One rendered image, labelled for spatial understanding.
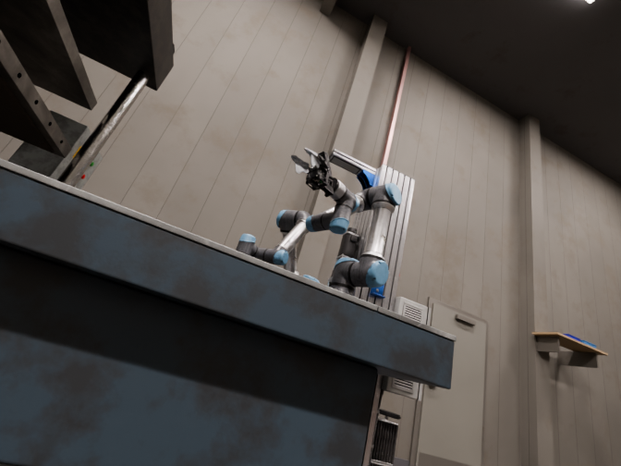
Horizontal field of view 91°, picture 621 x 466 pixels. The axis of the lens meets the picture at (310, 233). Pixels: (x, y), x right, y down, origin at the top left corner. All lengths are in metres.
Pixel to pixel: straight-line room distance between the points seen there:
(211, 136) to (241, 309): 4.25
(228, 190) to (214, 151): 0.56
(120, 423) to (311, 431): 0.11
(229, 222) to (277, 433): 3.71
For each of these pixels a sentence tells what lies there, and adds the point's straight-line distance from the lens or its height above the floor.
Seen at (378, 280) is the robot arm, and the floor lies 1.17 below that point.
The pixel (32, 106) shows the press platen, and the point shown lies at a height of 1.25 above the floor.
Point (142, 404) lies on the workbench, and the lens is 0.21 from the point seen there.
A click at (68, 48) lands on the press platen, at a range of 1.49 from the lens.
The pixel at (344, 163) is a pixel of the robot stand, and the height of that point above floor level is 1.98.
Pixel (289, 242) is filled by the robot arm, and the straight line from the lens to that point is 1.60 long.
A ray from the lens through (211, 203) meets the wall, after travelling 3.95.
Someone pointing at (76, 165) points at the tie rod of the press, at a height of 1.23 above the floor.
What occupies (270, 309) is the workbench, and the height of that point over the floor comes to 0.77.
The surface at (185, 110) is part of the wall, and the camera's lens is 4.60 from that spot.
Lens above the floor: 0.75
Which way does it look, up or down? 23 degrees up
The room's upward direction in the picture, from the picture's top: 17 degrees clockwise
